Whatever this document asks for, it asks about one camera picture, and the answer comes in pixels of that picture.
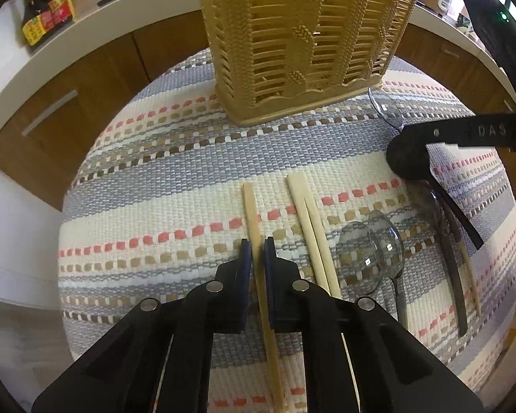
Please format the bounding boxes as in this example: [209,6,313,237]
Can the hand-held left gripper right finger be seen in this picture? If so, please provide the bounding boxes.
[264,236,485,413]

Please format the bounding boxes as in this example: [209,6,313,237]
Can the slim soy sauce bottle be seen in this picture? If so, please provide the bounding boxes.
[21,0,49,47]

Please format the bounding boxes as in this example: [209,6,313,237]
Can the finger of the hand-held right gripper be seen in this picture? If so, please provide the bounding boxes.
[426,173,485,250]
[386,112,516,181]

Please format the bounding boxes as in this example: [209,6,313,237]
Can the wooden kitchen cabinets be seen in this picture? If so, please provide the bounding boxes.
[0,6,516,211]

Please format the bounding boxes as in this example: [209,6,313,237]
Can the silver cabinet handle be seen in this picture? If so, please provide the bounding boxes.
[21,90,79,137]

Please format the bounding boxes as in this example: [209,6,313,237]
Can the striped woven table mat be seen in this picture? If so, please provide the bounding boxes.
[57,47,516,413]

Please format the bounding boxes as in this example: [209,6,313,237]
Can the yellow plastic utensil basket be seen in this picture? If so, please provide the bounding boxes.
[193,0,426,126]

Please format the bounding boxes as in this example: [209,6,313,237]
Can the white kitchen countertop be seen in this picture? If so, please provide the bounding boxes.
[0,0,516,151]

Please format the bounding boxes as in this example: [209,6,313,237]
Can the wide dark sauce bottle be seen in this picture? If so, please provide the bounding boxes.
[36,0,75,32]

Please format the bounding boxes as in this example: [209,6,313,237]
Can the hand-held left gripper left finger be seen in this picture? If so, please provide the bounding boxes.
[32,239,254,413]

